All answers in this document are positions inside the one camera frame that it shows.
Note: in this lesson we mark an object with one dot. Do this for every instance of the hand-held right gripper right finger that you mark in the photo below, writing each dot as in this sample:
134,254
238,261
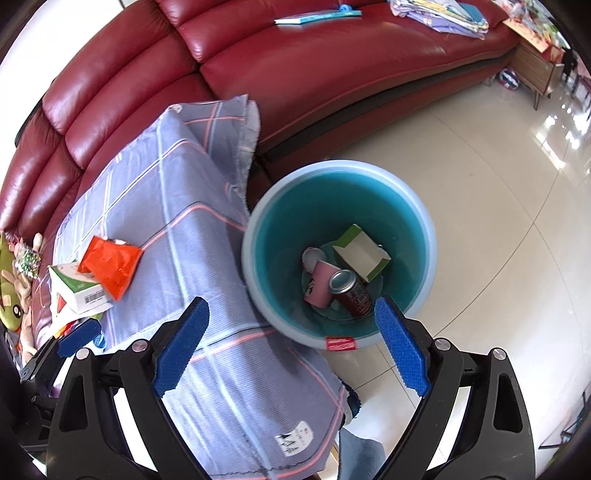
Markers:
401,341

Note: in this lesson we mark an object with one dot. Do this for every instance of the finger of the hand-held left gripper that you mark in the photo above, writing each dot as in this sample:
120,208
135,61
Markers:
78,338

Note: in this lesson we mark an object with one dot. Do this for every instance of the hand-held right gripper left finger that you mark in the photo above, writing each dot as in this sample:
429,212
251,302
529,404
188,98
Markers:
182,341

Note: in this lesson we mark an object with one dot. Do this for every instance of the light blue trash bin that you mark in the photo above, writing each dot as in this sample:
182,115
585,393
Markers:
286,207

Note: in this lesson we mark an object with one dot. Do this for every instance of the white box with green print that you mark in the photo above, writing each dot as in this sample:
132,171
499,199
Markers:
78,295

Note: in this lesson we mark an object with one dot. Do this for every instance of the dark red drink can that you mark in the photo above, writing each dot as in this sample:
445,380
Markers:
353,295

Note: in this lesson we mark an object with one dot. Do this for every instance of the green plush toy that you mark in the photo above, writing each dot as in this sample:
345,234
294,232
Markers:
11,304

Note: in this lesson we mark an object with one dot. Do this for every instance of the orange snack packet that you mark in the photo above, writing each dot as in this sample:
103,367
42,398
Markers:
113,267

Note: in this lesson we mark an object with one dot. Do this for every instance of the bag of glitter beads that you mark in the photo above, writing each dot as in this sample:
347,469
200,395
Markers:
28,262

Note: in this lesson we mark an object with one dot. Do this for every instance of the green and white carton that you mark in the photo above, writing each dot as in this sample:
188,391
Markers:
360,261

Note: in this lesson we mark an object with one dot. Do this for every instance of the pink paper cup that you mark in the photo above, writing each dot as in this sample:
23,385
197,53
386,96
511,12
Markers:
318,286

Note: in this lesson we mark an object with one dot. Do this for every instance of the person's leg in jeans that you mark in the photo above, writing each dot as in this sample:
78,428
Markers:
360,457

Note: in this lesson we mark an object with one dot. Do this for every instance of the white round foil lid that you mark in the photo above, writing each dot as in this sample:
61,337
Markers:
311,256

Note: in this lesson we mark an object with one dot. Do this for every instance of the grey plaid cloth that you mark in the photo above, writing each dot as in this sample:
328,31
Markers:
194,184

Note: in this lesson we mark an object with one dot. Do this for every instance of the colourful ball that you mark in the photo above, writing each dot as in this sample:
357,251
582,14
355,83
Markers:
508,79

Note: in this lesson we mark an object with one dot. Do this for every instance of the red leather sofa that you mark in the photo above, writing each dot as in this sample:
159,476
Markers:
323,69

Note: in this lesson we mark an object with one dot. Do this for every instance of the wooden cabinet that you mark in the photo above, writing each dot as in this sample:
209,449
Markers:
531,60

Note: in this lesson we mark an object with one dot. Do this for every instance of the stack of folded cloths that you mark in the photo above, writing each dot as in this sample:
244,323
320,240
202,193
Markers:
438,14

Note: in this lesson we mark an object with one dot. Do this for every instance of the teal book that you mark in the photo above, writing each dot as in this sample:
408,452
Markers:
318,16

